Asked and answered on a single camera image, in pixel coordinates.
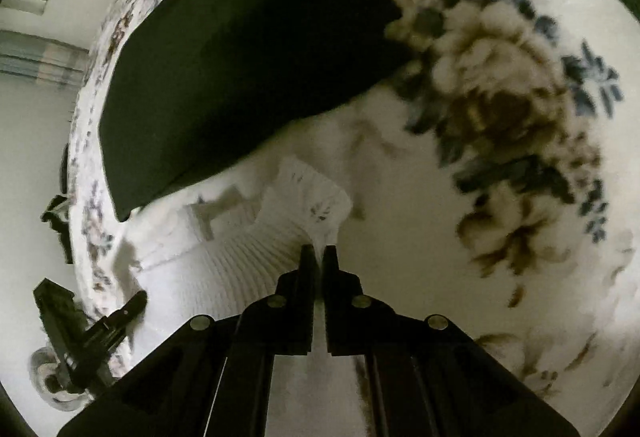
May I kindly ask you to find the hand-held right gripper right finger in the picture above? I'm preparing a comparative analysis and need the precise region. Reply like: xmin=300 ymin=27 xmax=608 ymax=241
xmin=322 ymin=245 xmax=581 ymax=437

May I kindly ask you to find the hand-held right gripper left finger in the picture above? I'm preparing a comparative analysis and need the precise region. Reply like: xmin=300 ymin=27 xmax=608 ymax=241
xmin=56 ymin=244 xmax=317 ymax=437

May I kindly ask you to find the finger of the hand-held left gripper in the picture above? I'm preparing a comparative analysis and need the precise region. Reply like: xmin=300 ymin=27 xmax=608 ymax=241
xmin=84 ymin=289 xmax=149 ymax=349
xmin=32 ymin=278 xmax=90 ymax=359

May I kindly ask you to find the white knit sweater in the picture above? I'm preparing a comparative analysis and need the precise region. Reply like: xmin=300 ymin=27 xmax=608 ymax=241
xmin=112 ymin=156 xmax=366 ymax=437

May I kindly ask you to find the black folded garment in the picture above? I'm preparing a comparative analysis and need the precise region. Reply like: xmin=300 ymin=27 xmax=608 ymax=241
xmin=97 ymin=0 xmax=418 ymax=223

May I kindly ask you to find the grey-green curtain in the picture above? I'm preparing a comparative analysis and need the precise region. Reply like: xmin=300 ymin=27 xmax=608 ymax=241
xmin=0 ymin=30 xmax=93 ymax=90

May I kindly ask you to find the floral bedspread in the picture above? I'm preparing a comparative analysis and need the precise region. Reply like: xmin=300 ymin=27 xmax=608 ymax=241
xmin=65 ymin=0 xmax=640 ymax=437

